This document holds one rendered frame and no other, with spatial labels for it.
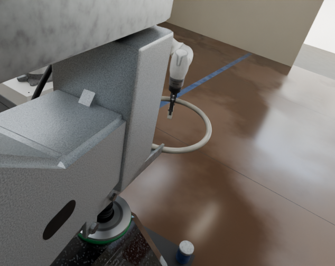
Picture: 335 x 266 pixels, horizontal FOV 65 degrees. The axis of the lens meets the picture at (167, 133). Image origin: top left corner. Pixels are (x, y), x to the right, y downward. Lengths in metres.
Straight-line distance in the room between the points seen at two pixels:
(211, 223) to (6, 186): 2.01
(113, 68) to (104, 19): 0.19
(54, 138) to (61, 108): 0.11
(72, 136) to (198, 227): 1.81
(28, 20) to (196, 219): 2.09
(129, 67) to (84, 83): 0.13
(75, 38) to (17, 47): 0.08
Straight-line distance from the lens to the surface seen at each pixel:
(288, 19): 6.91
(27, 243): 0.49
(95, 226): 0.74
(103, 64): 0.58
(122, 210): 1.08
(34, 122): 0.56
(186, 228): 2.19
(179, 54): 1.49
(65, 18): 0.34
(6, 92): 1.87
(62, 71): 0.66
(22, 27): 0.30
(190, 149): 1.32
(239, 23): 7.20
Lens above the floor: 1.73
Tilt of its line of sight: 35 degrees down
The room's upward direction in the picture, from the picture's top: 13 degrees clockwise
